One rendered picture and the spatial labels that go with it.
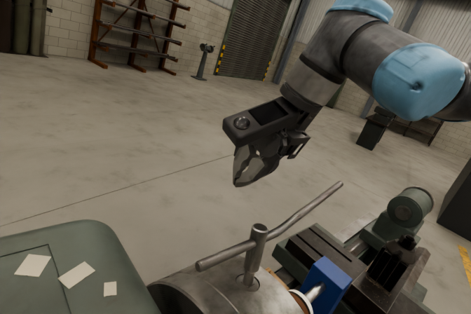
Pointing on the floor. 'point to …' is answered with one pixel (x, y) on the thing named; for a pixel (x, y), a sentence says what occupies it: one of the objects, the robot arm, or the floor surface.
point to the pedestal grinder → (203, 60)
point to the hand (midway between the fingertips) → (235, 181)
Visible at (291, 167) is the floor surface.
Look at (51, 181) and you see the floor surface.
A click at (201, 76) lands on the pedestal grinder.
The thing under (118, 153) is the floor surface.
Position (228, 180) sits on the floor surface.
